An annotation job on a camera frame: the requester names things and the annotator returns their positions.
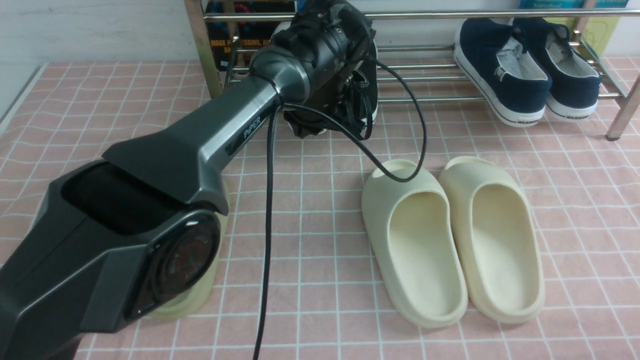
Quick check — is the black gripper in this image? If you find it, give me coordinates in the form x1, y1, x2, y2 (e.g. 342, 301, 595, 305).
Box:
283, 60, 378, 141

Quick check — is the black canvas sneaker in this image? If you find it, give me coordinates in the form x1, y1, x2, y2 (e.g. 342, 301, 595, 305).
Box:
270, 22, 300, 56
342, 43, 378, 141

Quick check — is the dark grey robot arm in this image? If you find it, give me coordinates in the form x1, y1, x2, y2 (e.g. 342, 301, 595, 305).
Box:
0, 0, 375, 360

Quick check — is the black book behind rack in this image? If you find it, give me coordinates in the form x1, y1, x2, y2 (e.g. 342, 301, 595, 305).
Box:
204, 1, 301, 72

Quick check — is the navy left slip-on shoe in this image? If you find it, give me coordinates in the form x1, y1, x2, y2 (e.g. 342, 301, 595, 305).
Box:
454, 18, 553, 128

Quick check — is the navy slip-on shoe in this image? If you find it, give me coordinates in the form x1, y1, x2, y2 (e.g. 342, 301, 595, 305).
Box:
512, 17, 602, 122
454, 18, 553, 128

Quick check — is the navy right slip-on shoe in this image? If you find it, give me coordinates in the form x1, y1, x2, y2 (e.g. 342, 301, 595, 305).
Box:
512, 17, 602, 122

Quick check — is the teal yellow book behind rack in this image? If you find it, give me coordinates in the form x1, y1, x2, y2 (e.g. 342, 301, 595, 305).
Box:
518, 0, 628, 55

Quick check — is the metal shoe rack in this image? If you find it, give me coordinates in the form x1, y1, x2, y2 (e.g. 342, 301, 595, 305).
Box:
183, 0, 640, 142

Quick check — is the cream left slipper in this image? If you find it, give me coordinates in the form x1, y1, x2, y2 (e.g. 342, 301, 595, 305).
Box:
361, 159, 468, 328

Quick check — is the cream slipper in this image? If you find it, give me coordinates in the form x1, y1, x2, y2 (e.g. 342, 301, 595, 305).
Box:
438, 156, 546, 324
361, 159, 468, 328

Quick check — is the cream right slipper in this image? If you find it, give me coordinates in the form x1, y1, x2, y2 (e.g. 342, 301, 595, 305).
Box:
438, 156, 546, 324

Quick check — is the green right slipper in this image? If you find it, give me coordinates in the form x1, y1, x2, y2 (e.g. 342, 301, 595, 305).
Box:
147, 201, 228, 321

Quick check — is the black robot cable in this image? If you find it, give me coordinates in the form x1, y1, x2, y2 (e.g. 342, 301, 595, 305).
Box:
252, 59, 429, 360

